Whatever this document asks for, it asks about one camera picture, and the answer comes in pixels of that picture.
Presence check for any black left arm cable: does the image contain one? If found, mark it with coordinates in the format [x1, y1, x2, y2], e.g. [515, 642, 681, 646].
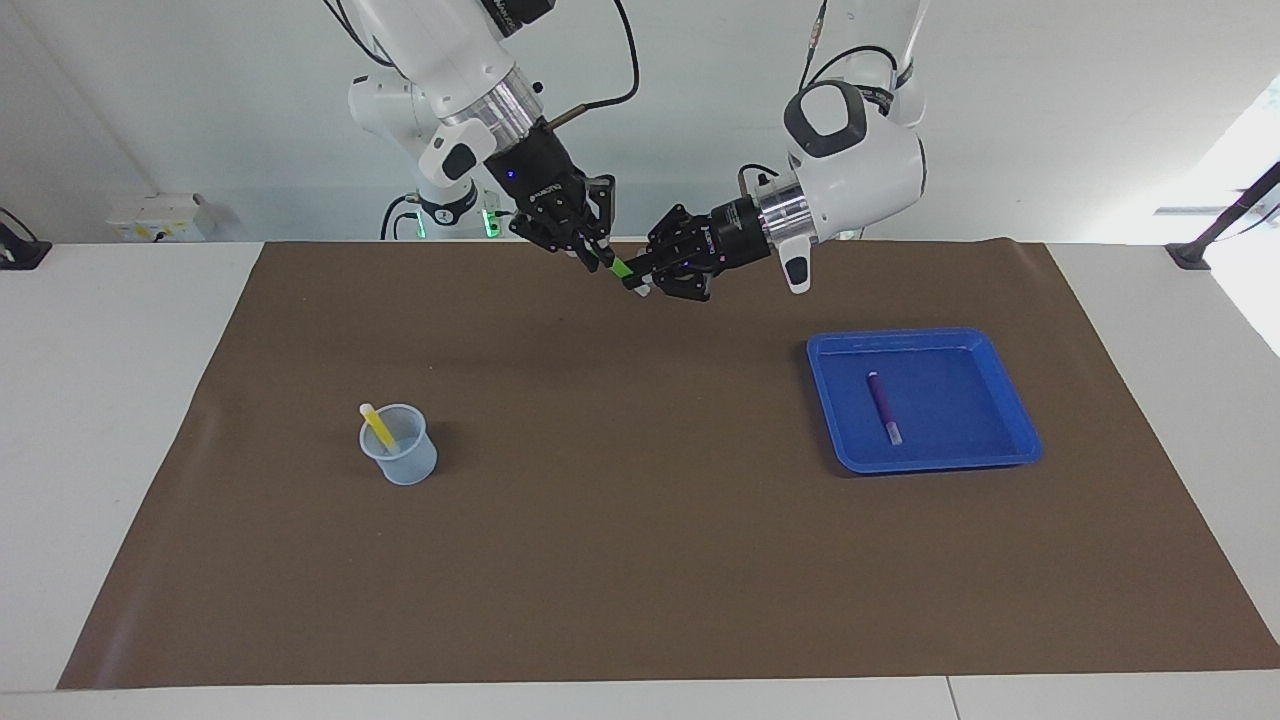
[738, 0, 906, 201]

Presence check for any black table clamp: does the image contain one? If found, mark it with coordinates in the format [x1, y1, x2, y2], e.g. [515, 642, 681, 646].
[0, 207, 53, 271]

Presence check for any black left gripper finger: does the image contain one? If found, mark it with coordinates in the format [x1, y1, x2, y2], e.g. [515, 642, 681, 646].
[622, 255, 716, 303]
[648, 203, 713, 263]

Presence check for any green marker pen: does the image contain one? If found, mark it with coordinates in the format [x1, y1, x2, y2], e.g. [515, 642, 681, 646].
[597, 248, 651, 298]

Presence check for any blue plastic tray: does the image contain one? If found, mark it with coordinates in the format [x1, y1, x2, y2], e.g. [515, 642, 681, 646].
[806, 328, 1044, 475]

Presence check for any brown table mat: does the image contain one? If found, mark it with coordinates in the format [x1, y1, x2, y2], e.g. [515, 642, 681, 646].
[57, 238, 1280, 691]

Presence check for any purple marker pen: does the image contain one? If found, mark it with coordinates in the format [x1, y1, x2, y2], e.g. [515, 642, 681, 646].
[866, 371, 903, 447]

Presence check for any yellow marker pen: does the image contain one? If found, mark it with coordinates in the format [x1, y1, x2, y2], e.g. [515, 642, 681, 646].
[359, 403, 398, 453]

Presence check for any black camera stand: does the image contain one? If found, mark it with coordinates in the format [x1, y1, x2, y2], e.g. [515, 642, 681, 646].
[1165, 160, 1280, 271]

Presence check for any translucent plastic cup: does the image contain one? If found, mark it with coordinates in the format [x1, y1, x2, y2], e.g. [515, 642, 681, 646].
[359, 403, 438, 486]

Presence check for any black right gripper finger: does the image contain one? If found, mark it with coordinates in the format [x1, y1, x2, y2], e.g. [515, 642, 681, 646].
[508, 210, 601, 273]
[585, 173, 618, 269]

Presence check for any black right arm base cable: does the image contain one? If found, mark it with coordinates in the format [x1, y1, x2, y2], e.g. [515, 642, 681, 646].
[380, 193, 426, 241]

